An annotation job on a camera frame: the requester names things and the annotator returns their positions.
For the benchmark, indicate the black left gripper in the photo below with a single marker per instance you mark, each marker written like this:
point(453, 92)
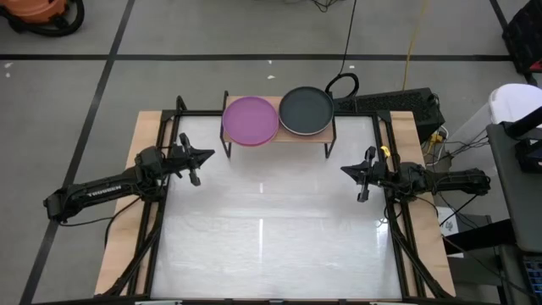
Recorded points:
point(178, 159)

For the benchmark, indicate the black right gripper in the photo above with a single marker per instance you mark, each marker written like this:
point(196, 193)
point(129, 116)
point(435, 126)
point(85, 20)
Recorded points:
point(381, 175)

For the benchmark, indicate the black plate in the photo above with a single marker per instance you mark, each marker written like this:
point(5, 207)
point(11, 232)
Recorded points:
point(305, 110)

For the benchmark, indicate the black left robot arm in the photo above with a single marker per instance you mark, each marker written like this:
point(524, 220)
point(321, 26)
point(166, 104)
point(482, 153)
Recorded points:
point(101, 190)

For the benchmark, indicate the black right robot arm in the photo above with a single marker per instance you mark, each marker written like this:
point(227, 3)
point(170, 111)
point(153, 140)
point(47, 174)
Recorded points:
point(457, 180)

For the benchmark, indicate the wooden shelf with black legs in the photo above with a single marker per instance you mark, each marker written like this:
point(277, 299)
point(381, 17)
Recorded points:
point(309, 139)

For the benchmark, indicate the yellow tag on right gripper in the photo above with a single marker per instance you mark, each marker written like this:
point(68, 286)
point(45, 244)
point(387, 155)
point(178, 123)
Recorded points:
point(385, 151)

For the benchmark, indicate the black computer case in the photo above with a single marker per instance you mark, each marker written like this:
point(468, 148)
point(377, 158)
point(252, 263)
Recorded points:
point(402, 103)

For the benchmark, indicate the yellow plug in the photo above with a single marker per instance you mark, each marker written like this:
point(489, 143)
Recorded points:
point(435, 137)

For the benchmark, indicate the white paper sheet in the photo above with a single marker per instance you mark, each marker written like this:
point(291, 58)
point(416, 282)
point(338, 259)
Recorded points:
point(449, 222)

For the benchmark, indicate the grey desk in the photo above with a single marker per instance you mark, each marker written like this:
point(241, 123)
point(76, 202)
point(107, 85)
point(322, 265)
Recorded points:
point(521, 203)

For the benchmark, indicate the white bin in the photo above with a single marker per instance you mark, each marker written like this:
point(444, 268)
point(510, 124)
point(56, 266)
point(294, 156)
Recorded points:
point(514, 101)

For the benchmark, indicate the black equipment block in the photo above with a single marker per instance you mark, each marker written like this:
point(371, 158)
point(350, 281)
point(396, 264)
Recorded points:
point(529, 154)

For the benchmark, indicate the laptop keyboard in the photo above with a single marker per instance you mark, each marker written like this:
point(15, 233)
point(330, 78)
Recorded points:
point(534, 275)

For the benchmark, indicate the black bag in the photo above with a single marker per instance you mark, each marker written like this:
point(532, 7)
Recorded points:
point(525, 34)

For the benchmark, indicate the black metal table frame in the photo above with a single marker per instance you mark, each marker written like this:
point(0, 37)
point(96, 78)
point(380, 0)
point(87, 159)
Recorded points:
point(199, 113)

